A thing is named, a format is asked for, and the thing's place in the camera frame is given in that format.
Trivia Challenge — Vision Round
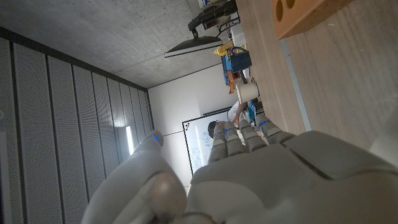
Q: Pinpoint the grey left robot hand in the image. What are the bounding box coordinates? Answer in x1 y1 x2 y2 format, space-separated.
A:
81 114 398 224

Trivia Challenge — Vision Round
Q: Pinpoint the brown perforated brick block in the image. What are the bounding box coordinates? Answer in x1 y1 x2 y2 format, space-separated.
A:
270 0 355 40

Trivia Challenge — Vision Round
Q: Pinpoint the person in white t-shirt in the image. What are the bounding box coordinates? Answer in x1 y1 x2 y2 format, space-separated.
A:
207 101 250 135

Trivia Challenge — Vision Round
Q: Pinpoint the white paper cup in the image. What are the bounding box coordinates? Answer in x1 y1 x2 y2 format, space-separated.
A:
236 82 260 105

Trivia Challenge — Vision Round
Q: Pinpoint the dark blue mug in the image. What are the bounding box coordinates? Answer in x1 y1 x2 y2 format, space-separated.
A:
228 46 253 73

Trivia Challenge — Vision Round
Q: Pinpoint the yellow toy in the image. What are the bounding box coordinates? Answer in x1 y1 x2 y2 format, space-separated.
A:
213 45 230 57

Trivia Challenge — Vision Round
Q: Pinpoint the black computer monitor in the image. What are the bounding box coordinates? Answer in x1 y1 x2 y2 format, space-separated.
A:
164 0 241 58

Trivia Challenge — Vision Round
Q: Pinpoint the whiteboard with black frame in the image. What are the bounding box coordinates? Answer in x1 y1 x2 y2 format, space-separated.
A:
182 106 233 177

